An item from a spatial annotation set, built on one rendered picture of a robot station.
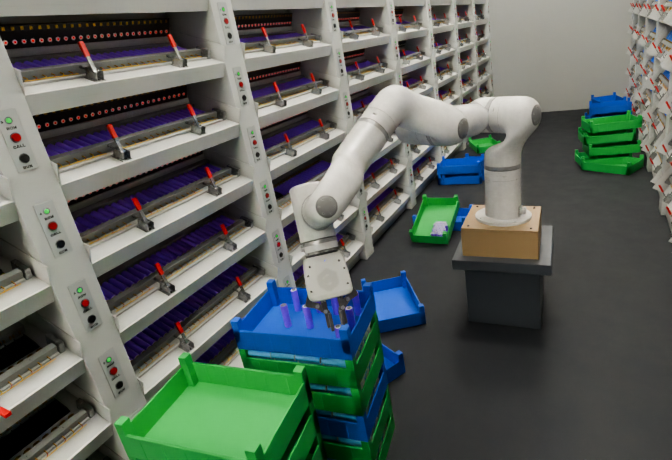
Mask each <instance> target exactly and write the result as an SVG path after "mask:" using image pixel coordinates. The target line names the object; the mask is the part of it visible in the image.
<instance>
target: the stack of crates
mask: <svg viewBox="0 0 672 460"><path fill-rule="evenodd" d="M178 360H179V363H180V366H181V368H180V369H179V370H178V371H177V372H176V373H175V374H174V375H173V376H172V377H171V378H170V379H169V380H168V382H167V383H166V384H165V385H164V386H163V387H162V388H161V389H160V390H159V391H158V392H157V393H156V394H155V395H154V396H153V398H152V399H151V400H150V401H149V402H148V403H147V404H146V405H145V406H144V407H143V408H142V409H141V410H140V411H139V413H138V414H137V415H136V416H135V417H134V418H133V419H132V420H131V421H130V418H129V417H125V416H121V417H120V418H119V419H118V420H117V421H116V422H115V423H114V426H115V428H116V430H117V433H118V435H119V437H120V440H121V442H122V444H123V447H124V449H125V451H126V453H127V456H128V458H129V460H327V456H326V452H325V448H324V443H323V439H322V435H321V431H320V426H319V422H318V418H317V414H316V410H315V406H314V402H313V397H312V393H311V388H310V384H309V380H308V376H307V372H306V368H305V366H300V365H296V367H295V368H294V370H293V374H288V373H280V372H272V371H264V370H256V369H248V368H240V367H231V366H223V365H215V364H207V363H199V362H193V360H192V357H191V354H190V353H186V352H183V353H182V354H181V355H180V356H179V357H178Z"/></svg>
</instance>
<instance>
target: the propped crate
mask: <svg viewBox="0 0 672 460"><path fill-rule="evenodd" d="M422 198H423V201H422V203H421V206H420V209H419V211H418V214H417V217H416V219H415V222H414V225H413V227H412V230H411V229H410V230H409V234H410V237H411V240H412V242H418V243H433V244H449V241H450V238H451V235H452V231H453V228H454V224H455V221H456V218H457V214H458V211H459V207H460V202H459V198H458V195H454V198H427V196H426V194H423V196H422ZM437 221H439V222H440V221H442V222H444V221H446V223H447V225H448V232H447V231H443V233H442V235H443V237H439V236H431V232H433V231H432V228H434V225H433V224H434V223H436V222H437Z"/></svg>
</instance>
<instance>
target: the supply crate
mask: <svg viewBox="0 0 672 460"><path fill-rule="evenodd" d="M266 285H267V289H268V291H267V292H266V293H265V294H264V296H263V297H262V298H261V299H260V300H259V301H258V302H257V303H256V305H255V306H254V307H253V308H252V309H251V310H250V311H249V313H248V314H247V315H246V316H245V317H244V318H243V319H241V317H234V318H233V319H232V320H231V326H232V329H233V333H234V336H235V339H236V343H237V346H238V349H245V350H255V351H265V352H274V353H284V354H293V355H303V356H313V357H322V358H332V359H341V360H351V361H353V359H354V357H355V354H356V352H357V350H358V348H359V346H360V343H361V341H362V339H363V337H364V335H365V332H366V330H367V328H368V326H369V324H370V321H371V319H372V317H373V315H374V313H375V310H376V305H375V299H374V293H373V287H372V283H371V282H365V283H364V284H363V290H356V291H358V293H359V299H360V305H361V310H362V312H361V314H360V316H356V315H355V312H354V306H353V301H352V299H351V300H350V301H349V303H348V305H347V306H352V307H353V312H354V317H355V323H356V324H355V326H354V328H353V330H352V332H351V330H350V326H349V325H348V323H347V324H345V325H341V327H340V329H339V334H340V338H336V335H335V331H333V332H332V331H331V328H328V327H327V323H326V318H325V314H324V313H317V310H316V309H315V308H310V310H311V315H312V319H313V324H314V328H312V329H307V326H306V321H305V317H304V313H303V308H302V306H303V305H304V304H306V298H307V290H306V288H296V289H297V291H298V296H299V300H300V304H301V311H299V312H296V311H295V309H294V304H293V300H292V296H291V292H290V290H291V289H293V288H292V287H277V285H276V281H275V279H269V280H268V281H267V282H266ZM282 303H287V306H288V310H289V315H290V319H291V323H292V326H291V327H289V328H286V327H285V325H284V321H283V317H282V313H281V308H280V305H281V304H282ZM326 303H327V307H328V310H329V311H330V312H331V315H332V319H333V324H334V326H335V325H336V324H341V322H340V318H339V315H334V314H333V309H332V304H331V299H328V300H326ZM347 306H346V307H347Z"/></svg>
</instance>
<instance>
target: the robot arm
mask: <svg viewBox="0 0 672 460"><path fill-rule="evenodd" d="M541 117H542V115H541V108H540V105H539V103H538V102H537V101H536V100H535V99H533V98H531V97H527V96H504V97H484V98H479V99H476V100H474V101H473V102H472V103H471V104H465V105H457V106H452V105H451V104H448V103H446V102H443V101H440V100H437V99H433V98H429V97H426V96H423V95H420V94H418V93H415V92H413V91H411V90H410V89H408V88H406V87H403V86H400V85H391V86H388V87H386V88H384V89H383V90H381V91H380V92H379V93H378V94H377V96H376V97H375V98H374V99H373V101H372V102H371V103H370V105H369V106H368V108H367V109H366V110H365V112H364V113H363V114H362V116H361V117H360V119H359V120H358V121H357V123H356V124H355V125H354V127H353V128H352V129H351V131H350V132H349V134H348V135H347V136H346V138H345V139H344V141H343V142H342V143H341V145H340V146H339V148H338V149H337V151H336V152H335V154H334V155H333V157H332V162H331V165H330V167H329V169H328V171H327V172H326V174H325V175H324V177H323V178H322V180H321V181H315V182H308V183H303V184H300V185H297V186H294V187H292V188H291V189H290V190H289V193H290V198H291V202H292V207H293V211H294V216H295V221H296V225H297V230H298V234H299V239H300V243H301V245H302V246H301V247H300V251H301V252H304V253H305V254H308V256H306V259H303V271H304V278H305V284H306V290H307V298H306V304H305V305H306V307H308V308H315V309H318V310H319V311H321V312H322V313H324V314H325V318H326V323H327V327H328V328H331V331H332V332H333V331H335V328H334V324H333V319H332V315H331V312H330V311H329V310H328V307H327V303H326V300H328V299H332V298H336V297H337V299H338V303H339V307H338V309H339V310H338V313H339V318H340V322H341V325H345V324H347V323H348V322H347V318H346V313H345V308H346V306H347V305H348V303H349V301H350V300H351V299H353V298H354V297H356V296H357V295H358V292H357V291H356V289H355V288H354V286H353V285H352V282H351V278H350V275H349V271H348V268H347V264H346V261H345V258H344V256H343V254H342V251H338V250H337V249H336V250H335V248H334V247H338V246H339V245H338V241H337V236H336V232H335V228H334V222H335V221H336V220H337V219H338V218H339V217H340V216H341V215H342V213H343V212H344V211H345V209H346V208H347V207H348V205H349V204H350V202H351V201H352V200H353V198H354V197H355V195H356V194H357V192H358V191H359V189H360V187H361V185H362V183H363V180H364V174H365V172H366V171H367V169H368V168H369V167H370V165H371V164H372V163H373V161H374V160H375V158H376V157H377V156H378V154H379V153H380V151H381V150H382V149H383V147H384V146H385V144H386V143H387V141H388V140H389V139H390V137H391V136H392V134H393V133H394V131H395V133H396V135H397V137H398V139H399V140H400V141H402V142H404V143H406V144H413V145H427V146H453V145H457V144H459V143H461V142H462V141H463V140H464V139H465V138H468V137H472V136H475V135H478V134H480V133H506V138H505V140H504V141H503V142H501V143H498V144H496V145H493V146H491V147H489V148H488V149H487V150H486V151H485V154H484V182H485V208H483V209H481V210H479V211H477V212H476V214H475V218H476V220H477V221H479V222H480V223H483V224H486V225H490V226H500V227H506V226H516V225H521V224H524V223H527V222H528V221H530V220H531V218H532V213H531V212H530V211H529V210H527V209H526V207H522V205H521V153H522V148H523V146H524V144H525V142H526V141H527V139H528V138H529V137H530V135H531V134H532V133H533V132H534V131H535V130H536V128H537V127H538V125H539V123H540V121H541ZM347 294H348V295H347ZM344 295H347V296H345V297H343V296H344ZM319 301H320V302H321V304H319V303H315V302H319Z"/></svg>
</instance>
